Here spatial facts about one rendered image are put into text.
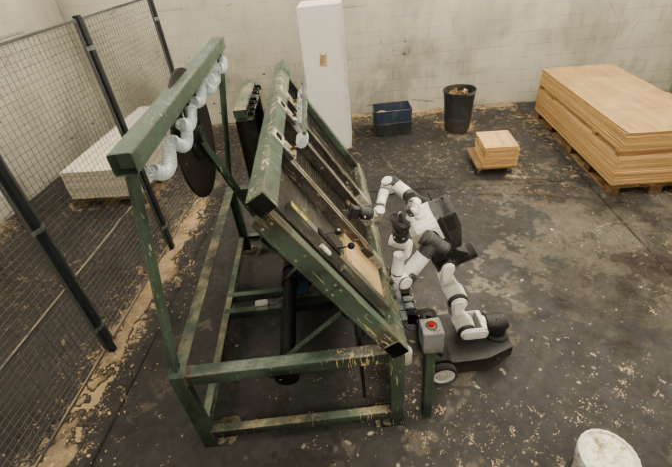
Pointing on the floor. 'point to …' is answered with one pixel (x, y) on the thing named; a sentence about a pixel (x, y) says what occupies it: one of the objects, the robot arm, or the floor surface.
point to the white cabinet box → (326, 63)
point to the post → (428, 384)
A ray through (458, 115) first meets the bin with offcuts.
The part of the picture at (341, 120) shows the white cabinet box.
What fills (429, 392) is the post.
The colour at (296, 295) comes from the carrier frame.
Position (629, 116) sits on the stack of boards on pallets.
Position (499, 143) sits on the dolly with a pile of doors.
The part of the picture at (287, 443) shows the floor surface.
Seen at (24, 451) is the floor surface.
